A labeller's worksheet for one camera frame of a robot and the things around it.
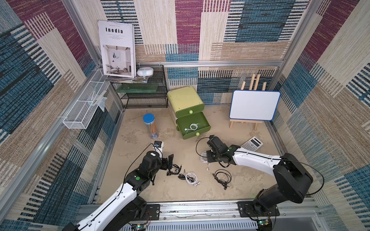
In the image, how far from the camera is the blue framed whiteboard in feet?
3.08

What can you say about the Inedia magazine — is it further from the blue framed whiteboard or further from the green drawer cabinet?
the blue framed whiteboard

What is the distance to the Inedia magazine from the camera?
76cm

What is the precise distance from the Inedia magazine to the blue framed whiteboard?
25.9 inches

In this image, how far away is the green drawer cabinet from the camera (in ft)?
3.05

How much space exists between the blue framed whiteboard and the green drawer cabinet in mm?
216
